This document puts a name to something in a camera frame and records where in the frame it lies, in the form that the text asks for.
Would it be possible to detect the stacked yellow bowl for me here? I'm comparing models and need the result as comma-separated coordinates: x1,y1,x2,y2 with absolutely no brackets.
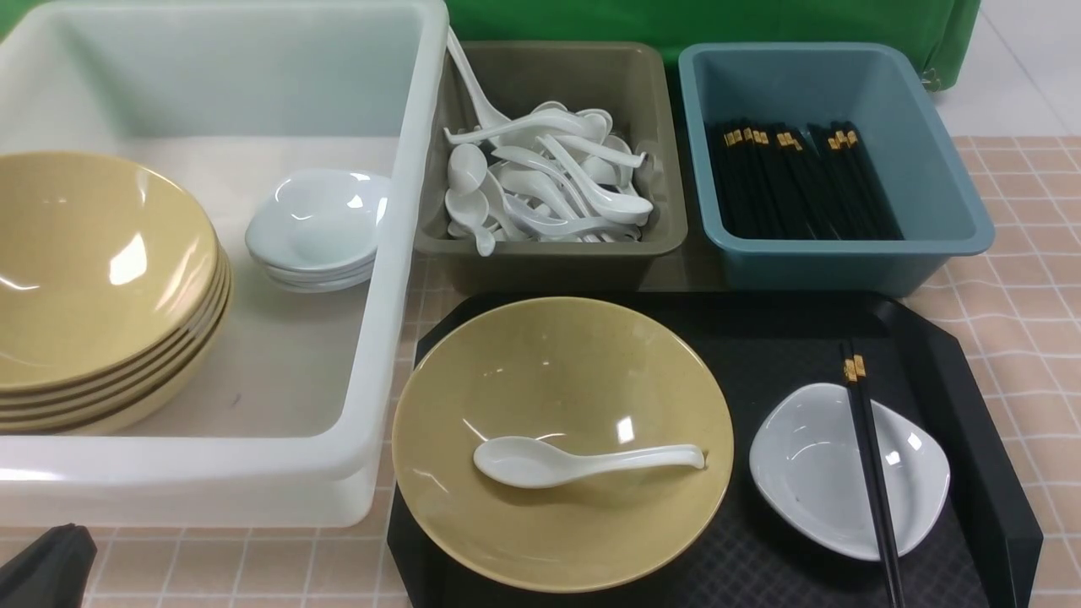
3,293,232,436
1,150,221,393
1,266,232,423
1,250,231,410

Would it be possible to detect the yellow noodle bowl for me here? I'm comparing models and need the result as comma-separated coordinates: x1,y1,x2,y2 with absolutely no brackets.
391,296,735,594

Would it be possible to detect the olive plastic spoon bin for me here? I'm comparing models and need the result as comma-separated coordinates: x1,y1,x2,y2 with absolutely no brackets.
414,40,688,296

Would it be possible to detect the lower stacked white dish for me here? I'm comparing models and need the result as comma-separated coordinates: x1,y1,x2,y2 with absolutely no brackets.
248,252,376,294

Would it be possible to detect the large white plastic tub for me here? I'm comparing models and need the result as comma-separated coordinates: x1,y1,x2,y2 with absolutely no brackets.
3,1,448,528

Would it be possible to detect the black chopstick gold band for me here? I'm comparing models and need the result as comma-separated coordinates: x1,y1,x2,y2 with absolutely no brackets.
839,341,898,608
849,339,906,608

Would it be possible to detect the white ceramic soup spoon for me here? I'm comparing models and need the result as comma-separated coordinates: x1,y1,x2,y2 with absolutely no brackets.
472,436,706,489

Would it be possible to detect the top stacked white dish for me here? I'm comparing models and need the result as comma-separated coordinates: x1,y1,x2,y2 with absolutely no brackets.
246,168,393,273

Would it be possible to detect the teal plastic chopstick bin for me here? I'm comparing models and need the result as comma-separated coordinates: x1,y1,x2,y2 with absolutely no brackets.
678,42,995,298

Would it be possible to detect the pile of white spoons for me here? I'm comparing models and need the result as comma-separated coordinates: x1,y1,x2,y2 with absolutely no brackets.
443,32,654,257

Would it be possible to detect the top stacked yellow bowl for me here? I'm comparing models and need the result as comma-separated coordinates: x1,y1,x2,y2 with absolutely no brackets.
1,150,221,393

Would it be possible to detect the green cloth backdrop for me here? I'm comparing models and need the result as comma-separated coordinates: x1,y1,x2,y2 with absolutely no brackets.
0,0,984,92

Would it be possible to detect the pile of black chopsticks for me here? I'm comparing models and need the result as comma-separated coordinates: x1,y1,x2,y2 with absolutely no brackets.
705,119,904,240

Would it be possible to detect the white small sauce dish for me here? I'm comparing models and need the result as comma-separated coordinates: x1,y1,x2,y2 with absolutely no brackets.
749,383,951,561

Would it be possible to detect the stacked white dish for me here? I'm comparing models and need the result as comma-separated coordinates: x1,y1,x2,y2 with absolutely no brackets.
248,252,376,294
246,168,393,273

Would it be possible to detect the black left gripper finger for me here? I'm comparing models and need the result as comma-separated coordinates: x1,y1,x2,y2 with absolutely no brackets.
1,524,97,607

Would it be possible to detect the black serving tray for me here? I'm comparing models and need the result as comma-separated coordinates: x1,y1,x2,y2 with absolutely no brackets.
388,292,1044,607

